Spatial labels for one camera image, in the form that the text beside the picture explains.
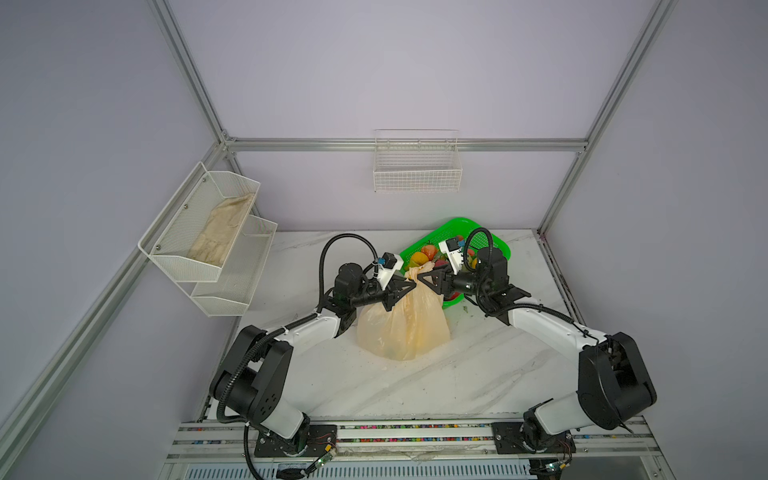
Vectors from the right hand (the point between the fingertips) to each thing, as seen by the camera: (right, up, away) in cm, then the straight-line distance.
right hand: (420, 275), depth 79 cm
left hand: (-2, -2, +1) cm, 3 cm away
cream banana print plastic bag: (-1, -15, +3) cm, 15 cm away
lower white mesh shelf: (-50, -5, -3) cm, 50 cm away
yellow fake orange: (+2, +5, +19) cm, 20 cm away
